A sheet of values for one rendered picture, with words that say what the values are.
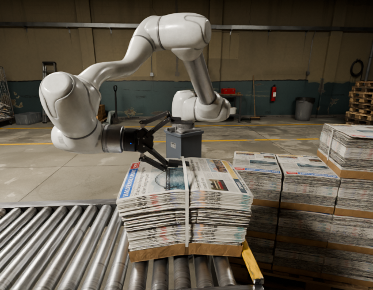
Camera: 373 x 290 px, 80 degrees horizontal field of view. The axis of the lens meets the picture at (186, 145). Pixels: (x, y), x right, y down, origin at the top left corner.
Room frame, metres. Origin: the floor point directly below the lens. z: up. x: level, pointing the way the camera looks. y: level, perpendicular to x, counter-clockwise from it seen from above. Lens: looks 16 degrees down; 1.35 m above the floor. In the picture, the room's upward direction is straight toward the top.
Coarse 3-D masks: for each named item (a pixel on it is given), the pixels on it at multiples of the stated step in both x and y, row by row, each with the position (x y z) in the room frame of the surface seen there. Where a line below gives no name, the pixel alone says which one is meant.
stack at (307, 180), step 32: (256, 160) 1.40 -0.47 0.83; (288, 160) 1.40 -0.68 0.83; (320, 160) 1.40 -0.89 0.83; (256, 192) 1.21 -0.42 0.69; (288, 192) 1.17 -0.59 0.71; (320, 192) 1.14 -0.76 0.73; (352, 192) 1.10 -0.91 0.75; (256, 224) 1.21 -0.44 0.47; (288, 224) 1.16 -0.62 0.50; (320, 224) 1.12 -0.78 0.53; (352, 224) 1.08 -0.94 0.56; (256, 256) 1.20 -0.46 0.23; (288, 256) 1.16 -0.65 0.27; (320, 256) 1.12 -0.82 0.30; (352, 256) 1.08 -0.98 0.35; (288, 288) 1.15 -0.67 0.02; (320, 288) 1.11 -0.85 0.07; (352, 288) 1.07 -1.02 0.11
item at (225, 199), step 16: (192, 160) 0.82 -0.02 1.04; (208, 160) 0.84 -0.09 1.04; (208, 176) 0.68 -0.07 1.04; (224, 176) 0.69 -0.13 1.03; (240, 176) 0.71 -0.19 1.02; (208, 192) 0.58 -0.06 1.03; (224, 192) 0.58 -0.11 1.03; (240, 192) 0.59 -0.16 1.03; (208, 208) 0.58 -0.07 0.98; (224, 208) 0.58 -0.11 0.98; (240, 208) 0.58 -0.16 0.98; (208, 224) 0.58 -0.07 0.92; (224, 224) 0.58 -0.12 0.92; (240, 224) 0.58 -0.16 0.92; (208, 240) 0.58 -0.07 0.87; (224, 240) 0.59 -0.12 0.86; (240, 240) 0.59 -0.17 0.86
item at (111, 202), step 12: (0, 204) 0.90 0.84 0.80; (12, 204) 0.90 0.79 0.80; (24, 204) 0.90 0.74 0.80; (36, 204) 0.90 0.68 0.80; (48, 204) 0.90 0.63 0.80; (60, 204) 0.90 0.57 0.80; (72, 204) 0.90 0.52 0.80; (84, 204) 0.90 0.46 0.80; (96, 204) 0.90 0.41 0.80; (108, 204) 0.90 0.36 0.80; (96, 216) 0.90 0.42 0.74
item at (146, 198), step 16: (128, 176) 0.70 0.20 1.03; (144, 176) 0.69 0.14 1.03; (160, 176) 0.68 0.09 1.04; (128, 192) 0.59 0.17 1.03; (144, 192) 0.58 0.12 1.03; (160, 192) 0.57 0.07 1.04; (128, 208) 0.56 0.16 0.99; (144, 208) 0.56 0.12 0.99; (160, 208) 0.56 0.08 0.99; (128, 224) 0.56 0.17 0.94; (144, 224) 0.56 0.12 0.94; (160, 224) 0.57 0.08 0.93; (176, 224) 0.57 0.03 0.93; (128, 240) 0.56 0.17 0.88; (144, 240) 0.57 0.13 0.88; (160, 240) 0.57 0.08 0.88; (176, 240) 0.58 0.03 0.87
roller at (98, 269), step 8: (112, 216) 0.81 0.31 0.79; (120, 216) 0.81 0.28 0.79; (112, 224) 0.75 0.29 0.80; (120, 224) 0.78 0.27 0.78; (112, 232) 0.71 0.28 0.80; (104, 240) 0.66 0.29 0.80; (112, 240) 0.67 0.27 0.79; (104, 248) 0.62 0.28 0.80; (112, 248) 0.65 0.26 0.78; (96, 256) 0.59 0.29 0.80; (104, 256) 0.59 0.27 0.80; (96, 264) 0.56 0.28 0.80; (104, 264) 0.57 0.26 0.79; (88, 272) 0.53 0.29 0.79; (96, 272) 0.53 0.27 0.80; (104, 272) 0.55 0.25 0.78; (88, 280) 0.50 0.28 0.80; (96, 280) 0.50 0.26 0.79; (88, 288) 0.47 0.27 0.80; (96, 288) 0.48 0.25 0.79
